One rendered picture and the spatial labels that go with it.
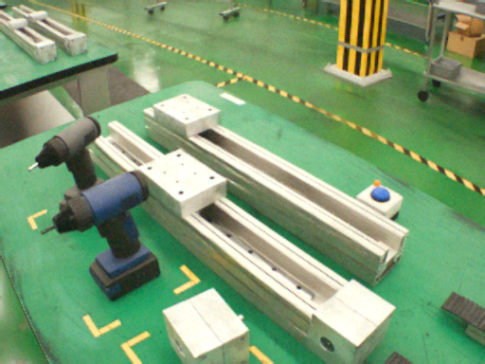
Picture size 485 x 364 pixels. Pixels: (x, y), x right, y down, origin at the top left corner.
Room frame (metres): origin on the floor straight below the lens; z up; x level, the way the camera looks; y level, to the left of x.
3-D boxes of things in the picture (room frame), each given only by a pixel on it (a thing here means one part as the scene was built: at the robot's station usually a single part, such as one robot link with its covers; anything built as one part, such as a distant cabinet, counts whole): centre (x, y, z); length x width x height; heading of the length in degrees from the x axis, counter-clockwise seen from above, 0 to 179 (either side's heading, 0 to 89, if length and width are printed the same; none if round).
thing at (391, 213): (0.72, -0.29, 0.81); 0.10 x 0.08 x 0.06; 131
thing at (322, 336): (0.40, -0.18, 0.83); 0.12 x 0.09 x 0.10; 131
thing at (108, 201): (0.53, 0.24, 0.89); 0.20 x 0.08 x 0.22; 132
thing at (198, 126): (1.04, 0.15, 0.87); 0.16 x 0.11 x 0.07; 41
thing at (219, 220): (0.73, 0.13, 0.82); 0.80 x 0.10 x 0.09; 41
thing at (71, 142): (0.74, 0.38, 0.89); 0.20 x 0.08 x 0.22; 153
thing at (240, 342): (0.39, 0.05, 0.83); 0.11 x 0.10 x 0.10; 123
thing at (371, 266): (0.85, -0.02, 0.82); 0.80 x 0.10 x 0.09; 41
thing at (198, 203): (0.73, 0.13, 0.87); 0.16 x 0.11 x 0.07; 41
